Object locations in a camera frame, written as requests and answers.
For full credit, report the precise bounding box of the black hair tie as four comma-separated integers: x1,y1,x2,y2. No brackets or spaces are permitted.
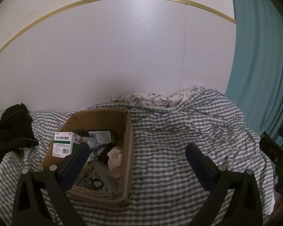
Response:
90,178,104,188

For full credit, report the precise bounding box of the green 999 medicine box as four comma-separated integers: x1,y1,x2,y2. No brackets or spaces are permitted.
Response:
52,132,82,159

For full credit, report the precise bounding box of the white tissue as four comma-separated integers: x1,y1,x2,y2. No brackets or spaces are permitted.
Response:
107,147,123,179

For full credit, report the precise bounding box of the brown box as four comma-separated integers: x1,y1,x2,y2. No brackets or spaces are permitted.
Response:
87,130,113,144

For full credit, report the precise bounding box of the black small pouch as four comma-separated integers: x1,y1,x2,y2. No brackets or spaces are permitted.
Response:
97,142,115,165

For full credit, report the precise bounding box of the blue floral tissue pack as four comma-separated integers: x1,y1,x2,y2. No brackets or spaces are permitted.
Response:
82,137,100,151

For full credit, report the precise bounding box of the green curtain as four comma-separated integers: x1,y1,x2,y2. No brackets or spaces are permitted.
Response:
225,0,283,148

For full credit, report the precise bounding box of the black clothing pile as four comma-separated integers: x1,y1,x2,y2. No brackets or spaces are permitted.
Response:
0,104,39,163

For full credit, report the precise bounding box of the grey checkered bed sheet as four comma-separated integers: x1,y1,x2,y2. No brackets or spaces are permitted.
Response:
0,88,278,226

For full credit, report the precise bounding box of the cardboard box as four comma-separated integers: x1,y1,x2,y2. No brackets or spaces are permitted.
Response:
42,109,134,207

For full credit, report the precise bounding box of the floral patterned pillow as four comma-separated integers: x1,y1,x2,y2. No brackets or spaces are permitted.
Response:
110,86,205,109

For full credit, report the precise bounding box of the gold wall trim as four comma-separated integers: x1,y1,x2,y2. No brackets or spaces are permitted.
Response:
0,0,237,63

